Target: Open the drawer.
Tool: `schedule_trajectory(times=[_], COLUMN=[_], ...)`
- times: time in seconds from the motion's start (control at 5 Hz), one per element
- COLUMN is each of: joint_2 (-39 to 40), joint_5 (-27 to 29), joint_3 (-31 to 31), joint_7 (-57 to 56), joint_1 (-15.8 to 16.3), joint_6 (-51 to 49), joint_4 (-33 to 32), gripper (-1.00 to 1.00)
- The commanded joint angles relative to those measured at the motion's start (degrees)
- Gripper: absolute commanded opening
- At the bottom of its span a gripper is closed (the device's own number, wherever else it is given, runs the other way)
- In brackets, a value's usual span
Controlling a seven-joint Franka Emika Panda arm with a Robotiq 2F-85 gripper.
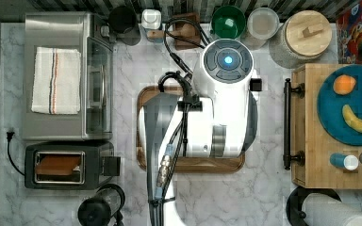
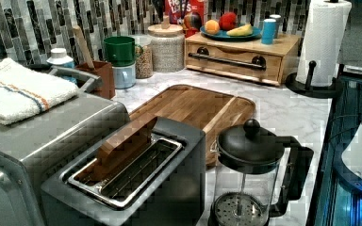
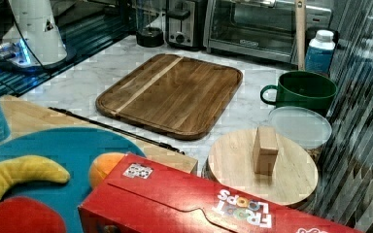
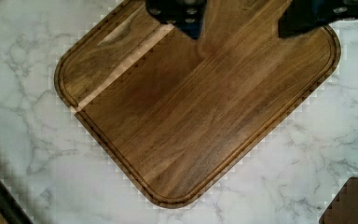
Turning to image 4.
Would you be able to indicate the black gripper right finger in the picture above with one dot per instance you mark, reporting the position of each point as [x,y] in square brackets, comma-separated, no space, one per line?
[303,16]

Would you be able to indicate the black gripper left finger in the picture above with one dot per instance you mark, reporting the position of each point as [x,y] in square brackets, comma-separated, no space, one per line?
[185,15]

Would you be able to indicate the wooden drawer unit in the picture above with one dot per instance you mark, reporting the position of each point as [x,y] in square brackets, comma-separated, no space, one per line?
[344,207]

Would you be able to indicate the wooden cutting board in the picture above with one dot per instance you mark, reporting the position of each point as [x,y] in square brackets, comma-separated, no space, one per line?
[177,113]

